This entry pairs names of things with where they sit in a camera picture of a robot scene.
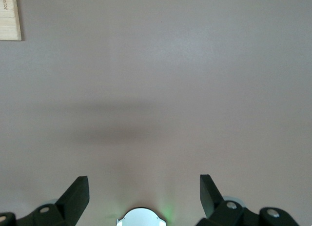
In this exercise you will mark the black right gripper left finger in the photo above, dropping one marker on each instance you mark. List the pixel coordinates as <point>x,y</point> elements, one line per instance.
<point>68,206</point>

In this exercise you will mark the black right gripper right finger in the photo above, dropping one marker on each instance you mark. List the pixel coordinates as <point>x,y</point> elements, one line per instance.
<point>214,206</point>

